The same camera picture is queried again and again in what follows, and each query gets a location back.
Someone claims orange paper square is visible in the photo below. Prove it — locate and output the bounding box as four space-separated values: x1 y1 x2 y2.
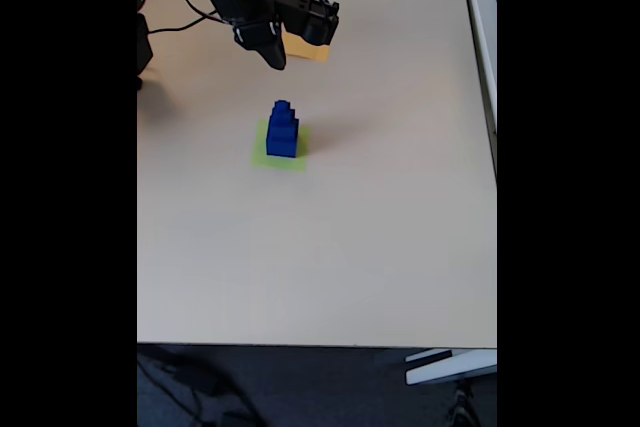
280 29 332 63

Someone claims white table foot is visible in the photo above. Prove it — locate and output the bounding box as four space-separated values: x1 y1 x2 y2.
404 348 498 387

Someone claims medium blue cube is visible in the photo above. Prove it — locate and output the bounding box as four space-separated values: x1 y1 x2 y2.
268 115 301 142

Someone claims green paper square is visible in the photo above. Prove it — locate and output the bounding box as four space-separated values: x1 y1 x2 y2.
249 119 312 172

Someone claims white adjacent table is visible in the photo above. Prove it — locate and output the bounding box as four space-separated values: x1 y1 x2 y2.
458 0 498 179

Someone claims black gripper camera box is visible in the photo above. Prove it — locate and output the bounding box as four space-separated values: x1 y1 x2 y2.
275 0 341 48

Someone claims large blue cube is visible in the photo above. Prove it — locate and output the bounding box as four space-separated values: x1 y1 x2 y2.
265 132 300 158

